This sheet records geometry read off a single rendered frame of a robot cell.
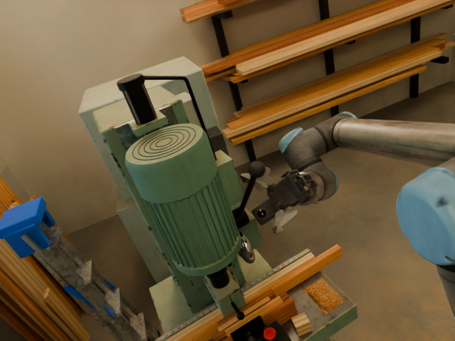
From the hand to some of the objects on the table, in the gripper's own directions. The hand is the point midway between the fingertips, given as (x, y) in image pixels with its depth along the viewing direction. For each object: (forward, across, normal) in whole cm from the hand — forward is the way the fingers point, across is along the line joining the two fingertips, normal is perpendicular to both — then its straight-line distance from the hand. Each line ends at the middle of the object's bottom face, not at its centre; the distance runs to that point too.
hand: (254, 205), depth 74 cm
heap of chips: (-30, +27, +16) cm, 43 cm away
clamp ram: (-9, +30, +29) cm, 43 cm away
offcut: (-20, +31, +21) cm, 42 cm away
